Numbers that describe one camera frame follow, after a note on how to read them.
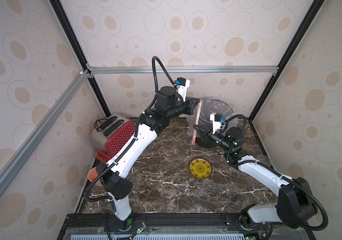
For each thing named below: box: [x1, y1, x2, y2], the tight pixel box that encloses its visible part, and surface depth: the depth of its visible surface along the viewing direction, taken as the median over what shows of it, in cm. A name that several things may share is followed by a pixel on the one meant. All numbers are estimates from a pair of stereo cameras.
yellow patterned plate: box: [189, 158, 212, 179], surface depth 94 cm
